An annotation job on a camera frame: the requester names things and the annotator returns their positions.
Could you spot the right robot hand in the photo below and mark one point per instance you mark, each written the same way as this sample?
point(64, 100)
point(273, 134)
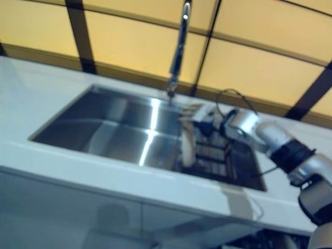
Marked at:
point(207, 116)

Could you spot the cream ceramic plate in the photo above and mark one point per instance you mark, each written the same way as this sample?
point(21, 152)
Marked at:
point(188, 150)

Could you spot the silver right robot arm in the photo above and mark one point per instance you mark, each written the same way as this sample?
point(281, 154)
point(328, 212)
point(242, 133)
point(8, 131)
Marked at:
point(275, 137)

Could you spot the black sink drain rack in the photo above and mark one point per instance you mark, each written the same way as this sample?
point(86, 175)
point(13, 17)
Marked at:
point(220, 160)

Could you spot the chrome gooseneck kitchen faucet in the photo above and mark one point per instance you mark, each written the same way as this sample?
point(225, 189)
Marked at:
point(181, 41)

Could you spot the stainless steel sink basin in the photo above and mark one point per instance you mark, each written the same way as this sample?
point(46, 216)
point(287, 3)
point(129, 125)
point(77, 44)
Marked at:
point(103, 129)

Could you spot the wide white cabinet door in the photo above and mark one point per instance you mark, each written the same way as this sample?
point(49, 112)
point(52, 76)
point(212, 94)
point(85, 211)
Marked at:
point(64, 215)

